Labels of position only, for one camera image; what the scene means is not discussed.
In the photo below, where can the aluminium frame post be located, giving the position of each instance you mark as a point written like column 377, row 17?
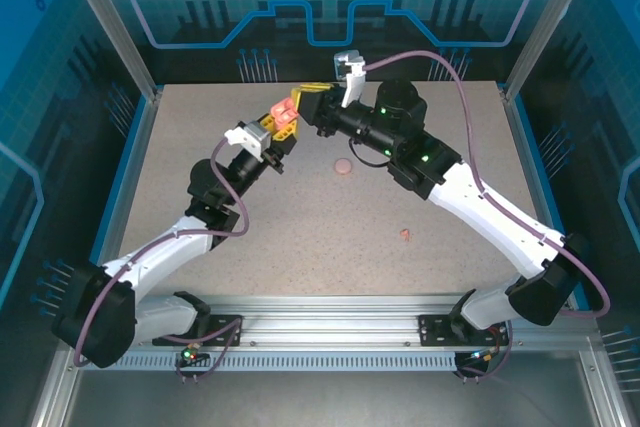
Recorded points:
column 113, row 22
column 543, row 27

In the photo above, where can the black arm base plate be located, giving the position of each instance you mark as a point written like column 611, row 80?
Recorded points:
column 220, row 319
column 432, row 334

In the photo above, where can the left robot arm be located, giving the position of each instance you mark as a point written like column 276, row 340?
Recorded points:
column 150, row 257

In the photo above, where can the power connector with LEDs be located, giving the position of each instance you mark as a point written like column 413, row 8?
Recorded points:
column 190, row 356
column 480, row 356

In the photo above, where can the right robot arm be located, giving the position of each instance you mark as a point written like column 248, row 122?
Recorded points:
column 495, row 227

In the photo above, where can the aluminium front rail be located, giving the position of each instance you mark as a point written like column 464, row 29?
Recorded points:
column 325, row 317

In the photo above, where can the blue edged aluminium side rail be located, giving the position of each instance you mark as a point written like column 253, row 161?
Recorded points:
column 532, row 172
column 134, row 172

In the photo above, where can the round pink earbud case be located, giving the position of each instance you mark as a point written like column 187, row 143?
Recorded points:
column 343, row 167

